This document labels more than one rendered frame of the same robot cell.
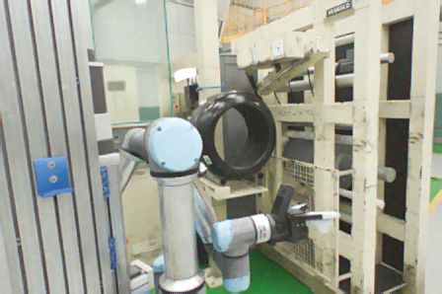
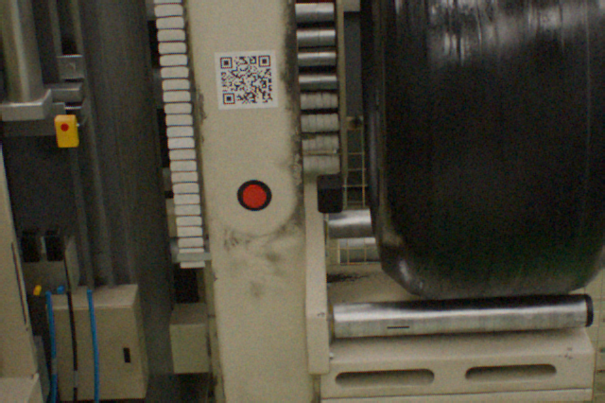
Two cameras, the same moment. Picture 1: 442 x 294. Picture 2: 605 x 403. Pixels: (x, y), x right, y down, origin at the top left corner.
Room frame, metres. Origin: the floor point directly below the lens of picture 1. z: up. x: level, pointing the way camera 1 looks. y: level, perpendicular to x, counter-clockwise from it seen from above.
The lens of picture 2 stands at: (1.68, 1.36, 1.70)
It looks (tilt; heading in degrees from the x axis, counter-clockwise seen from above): 25 degrees down; 296
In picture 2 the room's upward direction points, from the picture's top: 3 degrees counter-clockwise
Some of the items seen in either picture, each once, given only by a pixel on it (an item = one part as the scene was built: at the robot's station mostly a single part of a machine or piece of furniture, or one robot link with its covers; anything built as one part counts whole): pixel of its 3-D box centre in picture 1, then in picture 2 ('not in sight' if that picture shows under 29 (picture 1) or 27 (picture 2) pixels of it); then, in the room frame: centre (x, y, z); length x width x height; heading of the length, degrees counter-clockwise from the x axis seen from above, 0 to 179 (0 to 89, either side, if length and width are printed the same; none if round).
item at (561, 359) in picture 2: (212, 185); (453, 357); (2.07, 0.11, 0.83); 0.36 x 0.09 x 0.06; 25
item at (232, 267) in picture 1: (233, 265); not in sight; (0.81, 0.00, 0.94); 0.11 x 0.08 x 0.11; 21
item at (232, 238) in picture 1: (233, 235); not in sight; (0.79, -0.01, 1.04); 0.11 x 0.08 x 0.09; 111
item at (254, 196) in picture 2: not in sight; (254, 194); (2.33, 0.17, 1.06); 0.03 x 0.02 x 0.03; 25
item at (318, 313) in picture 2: not in sight; (317, 269); (2.29, 0.06, 0.90); 0.40 x 0.03 x 0.10; 115
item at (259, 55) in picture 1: (273, 53); not in sight; (2.15, -0.34, 1.71); 0.61 x 0.25 x 0.15; 25
